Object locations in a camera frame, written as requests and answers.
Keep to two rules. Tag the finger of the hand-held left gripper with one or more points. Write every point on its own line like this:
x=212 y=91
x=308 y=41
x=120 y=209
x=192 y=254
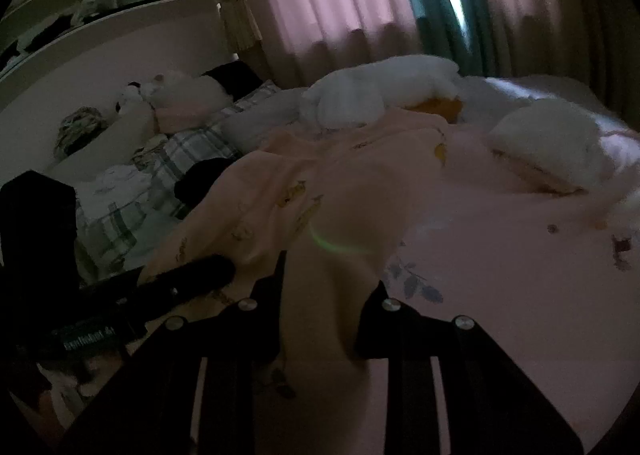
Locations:
x=200 y=274

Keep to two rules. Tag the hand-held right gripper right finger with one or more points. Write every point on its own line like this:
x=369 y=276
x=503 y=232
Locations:
x=375 y=325

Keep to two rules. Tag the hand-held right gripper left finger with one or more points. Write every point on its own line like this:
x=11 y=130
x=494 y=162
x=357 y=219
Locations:
x=265 y=315

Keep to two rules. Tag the printed baby garment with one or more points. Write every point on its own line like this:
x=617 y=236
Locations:
x=325 y=195

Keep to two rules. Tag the black cloth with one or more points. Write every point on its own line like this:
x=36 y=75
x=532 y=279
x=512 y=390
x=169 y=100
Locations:
x=205 y=182

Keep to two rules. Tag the crumpled white cloth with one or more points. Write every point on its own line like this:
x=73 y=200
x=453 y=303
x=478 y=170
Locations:
x=122 y=179

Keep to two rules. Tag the plaid blanket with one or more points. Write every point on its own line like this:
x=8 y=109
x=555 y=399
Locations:
x=190 y=145

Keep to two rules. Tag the pink bed sheet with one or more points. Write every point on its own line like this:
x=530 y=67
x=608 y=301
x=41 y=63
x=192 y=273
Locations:
x=500 y=275

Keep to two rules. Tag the white bolster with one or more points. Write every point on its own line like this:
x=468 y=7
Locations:
x=100 y=150

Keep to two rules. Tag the white plush toy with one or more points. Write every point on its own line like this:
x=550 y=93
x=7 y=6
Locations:
x=190 y=90

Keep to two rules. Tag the green patterned cushion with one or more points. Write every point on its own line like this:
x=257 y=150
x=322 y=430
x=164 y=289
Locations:
x=77 y=132

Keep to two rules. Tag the panda plush toy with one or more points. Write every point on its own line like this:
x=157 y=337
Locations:
x=131 y=97

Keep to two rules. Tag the black pillow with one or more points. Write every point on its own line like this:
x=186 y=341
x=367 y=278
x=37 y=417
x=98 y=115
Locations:
x=235 y=75

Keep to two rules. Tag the small white pillow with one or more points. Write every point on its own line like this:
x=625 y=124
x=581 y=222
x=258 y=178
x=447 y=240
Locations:
x=545 y=140

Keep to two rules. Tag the teal curtain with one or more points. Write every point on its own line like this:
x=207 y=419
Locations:
x=440 y=0

